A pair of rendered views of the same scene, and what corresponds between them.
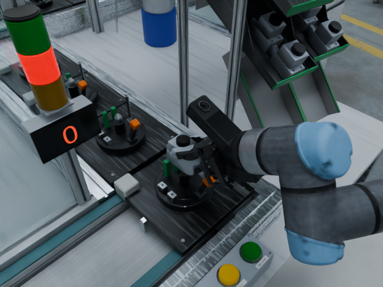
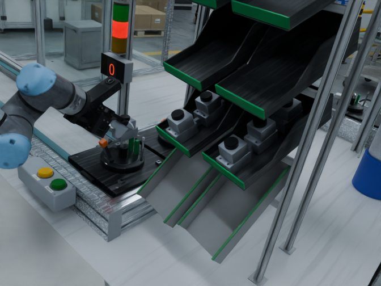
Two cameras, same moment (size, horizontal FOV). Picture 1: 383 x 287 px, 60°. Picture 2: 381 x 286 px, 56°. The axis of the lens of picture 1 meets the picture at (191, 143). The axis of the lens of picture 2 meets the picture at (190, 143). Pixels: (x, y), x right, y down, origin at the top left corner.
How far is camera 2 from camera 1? 1.12 m
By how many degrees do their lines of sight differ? 65
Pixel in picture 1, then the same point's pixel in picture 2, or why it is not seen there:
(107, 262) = (80, 144)
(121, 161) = (150, 138)
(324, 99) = (231, 245)
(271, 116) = (180, 185)
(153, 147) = (164, 151)
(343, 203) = (12, 106)
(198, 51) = (368, 216)
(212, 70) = (331, 224)
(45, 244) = not seen: hidden behind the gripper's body
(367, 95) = not seen: outside the picture
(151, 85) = not seen: hidden behind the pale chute
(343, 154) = (25, 79)
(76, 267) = (80, 136)
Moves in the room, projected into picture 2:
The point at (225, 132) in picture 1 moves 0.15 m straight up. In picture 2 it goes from (92, 92) to (93, 35)
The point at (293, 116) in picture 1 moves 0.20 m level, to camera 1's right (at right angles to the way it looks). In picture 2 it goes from (186, 205) to (192, 269)
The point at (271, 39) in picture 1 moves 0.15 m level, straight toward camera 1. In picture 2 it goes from (198, 110) to (139, 98)
